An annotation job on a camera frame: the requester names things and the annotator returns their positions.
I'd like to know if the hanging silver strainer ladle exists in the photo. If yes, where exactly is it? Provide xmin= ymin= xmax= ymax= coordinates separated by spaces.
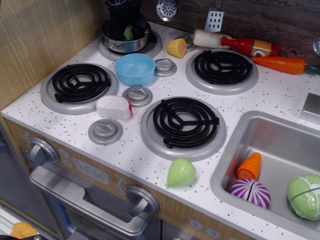
xmin=156 ymin=0 xmax=179 ymax=22

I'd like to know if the hanging silver spoon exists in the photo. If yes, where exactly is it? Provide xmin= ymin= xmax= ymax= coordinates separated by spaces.
xmin=313 ymin=35 xmax=320 ymax=56

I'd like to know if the left silver oven knob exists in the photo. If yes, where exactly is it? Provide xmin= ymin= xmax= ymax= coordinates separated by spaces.
xmin=29 ymin=137 xmax=59 ymax=166

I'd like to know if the silver oven door handle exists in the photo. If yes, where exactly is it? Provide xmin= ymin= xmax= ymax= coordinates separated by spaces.
xmin=30 ymin=167 xmax=148 ymax=240

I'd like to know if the back right black burner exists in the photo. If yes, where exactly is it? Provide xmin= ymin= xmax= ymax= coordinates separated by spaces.
xmin=185 ymin=49 xmax=259 ymax=96

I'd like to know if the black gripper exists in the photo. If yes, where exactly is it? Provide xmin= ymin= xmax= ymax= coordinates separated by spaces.
xmin=105 ymin=0 xmax=151 ymax=42

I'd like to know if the red toy ketchup bottle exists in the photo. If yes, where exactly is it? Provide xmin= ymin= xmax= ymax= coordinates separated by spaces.
xmin=220 ymin=37 xmax=280 ymax=57

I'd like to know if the silver stove knob front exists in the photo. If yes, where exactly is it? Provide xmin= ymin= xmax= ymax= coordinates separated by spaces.
xmin=88 ymin=119 xmax=123 ymax=146

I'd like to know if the green toy broccoli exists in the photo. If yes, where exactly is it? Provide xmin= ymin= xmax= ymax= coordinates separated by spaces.
xmin=123 ymin=25 xmax=134 ymax=41

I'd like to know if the small steel pan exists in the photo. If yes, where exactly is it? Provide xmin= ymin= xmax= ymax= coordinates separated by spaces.
xmin=101 ymin=20 xmax=151 ymax=53

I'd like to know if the right silver oven knob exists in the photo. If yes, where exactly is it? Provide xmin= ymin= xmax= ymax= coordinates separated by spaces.
xmin=125 ymin=185 xmax=159 ymax=217

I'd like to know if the light blue plastic bowl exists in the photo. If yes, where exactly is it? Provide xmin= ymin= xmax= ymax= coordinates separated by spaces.
xmin=114 ymin=53 xmax=156 ymax=86

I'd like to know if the yellow toy on floor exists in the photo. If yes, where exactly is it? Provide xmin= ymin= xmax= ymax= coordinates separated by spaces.
xmin=9 ymin=222 xmax=38 ymax=239

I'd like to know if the light green toy pear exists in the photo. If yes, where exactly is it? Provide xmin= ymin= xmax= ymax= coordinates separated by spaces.
xmin=165 ymin=158 xmax=196 ymax=187

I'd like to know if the orange toy carrot piece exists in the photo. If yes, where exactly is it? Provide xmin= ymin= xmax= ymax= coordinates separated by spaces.
xmin=236 ymin=152 xmax=262 ymax=180

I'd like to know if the silver stove knob middle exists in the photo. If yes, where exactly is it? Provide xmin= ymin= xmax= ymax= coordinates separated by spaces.
xmin=122 ymin=86 xmax=153 ymax=108

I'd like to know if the front right black burner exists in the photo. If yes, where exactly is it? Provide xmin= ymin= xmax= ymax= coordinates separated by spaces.
xmin=140 ymin=96 xmax=227 ymax=162

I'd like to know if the purple striped toy onion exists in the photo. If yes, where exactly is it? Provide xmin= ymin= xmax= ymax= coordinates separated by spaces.
xmin=230 ymin=178 xmax=271 ymax=209

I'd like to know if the silver sink basin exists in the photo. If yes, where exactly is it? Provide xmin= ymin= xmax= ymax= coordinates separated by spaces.
xmin=210 ymin=111 xmax=320 ymax=240

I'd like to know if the white toy bottle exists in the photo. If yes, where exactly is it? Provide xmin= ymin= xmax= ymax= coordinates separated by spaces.
xmin=192 ymin=29 xmax=229 ymax=49

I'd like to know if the white red toy radish slice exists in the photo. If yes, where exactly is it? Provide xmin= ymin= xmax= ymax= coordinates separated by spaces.
xmin=95 ymin=95 xmax=132 ymax=120

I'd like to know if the silver stove knob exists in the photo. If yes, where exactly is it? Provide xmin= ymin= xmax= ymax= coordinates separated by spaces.
xmin=176 ymin=33 xmax=197 ymax=52
xmin=154 ymin=58 xmax=178 ymax=78
xmin=122 ymin=86 xmax=153 ymax=108
xmin=88 ymin=119 xmax=123 ymax=146

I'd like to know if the front left black burner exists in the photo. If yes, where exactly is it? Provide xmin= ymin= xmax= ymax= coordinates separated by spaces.
xmin=40 ymin=63 xmax=119 ymax=115

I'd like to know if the hanging silver slotted spatula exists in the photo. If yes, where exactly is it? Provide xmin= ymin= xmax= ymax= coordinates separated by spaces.
xmin=204 ymin=0 xmax=225 ymax=33

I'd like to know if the silver stove knob rear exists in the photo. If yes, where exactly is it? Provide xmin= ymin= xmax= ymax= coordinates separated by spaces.
xmin=176 ymin=33 xmax=197 ymax=52

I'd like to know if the green toy cabbage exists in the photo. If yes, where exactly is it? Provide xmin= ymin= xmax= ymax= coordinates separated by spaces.
xmin=287 ymin=174 xmax=320 ymax=221

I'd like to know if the silver stove knob back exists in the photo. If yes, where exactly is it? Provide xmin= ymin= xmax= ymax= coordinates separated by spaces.
xmin=154 ymin=58 xmax=178 ymax=78

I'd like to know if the silver faucet base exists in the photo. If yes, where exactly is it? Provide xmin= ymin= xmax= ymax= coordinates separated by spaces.
xmin=300 ymin=93 xmax=320 ymax=125

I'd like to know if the silver oven knob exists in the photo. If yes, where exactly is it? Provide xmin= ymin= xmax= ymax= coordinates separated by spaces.
xmin=29 ymin=137 xmax=59 ymax=166
xmin=125 ymin=185 xmax=159 ymax=217

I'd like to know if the yellow toy corn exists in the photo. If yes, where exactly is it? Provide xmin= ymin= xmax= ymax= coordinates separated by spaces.
xmin=166 ymin=38 xmax=187 ymax=58

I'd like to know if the black burner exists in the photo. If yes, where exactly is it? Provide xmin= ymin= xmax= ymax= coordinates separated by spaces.
xmin=140 ymin=96 xmax=227 ymax=162
xmin=185 ymin=49 xmax=259 ymax=96
xmin=40 ymin=63 xmax=119 ymax=115

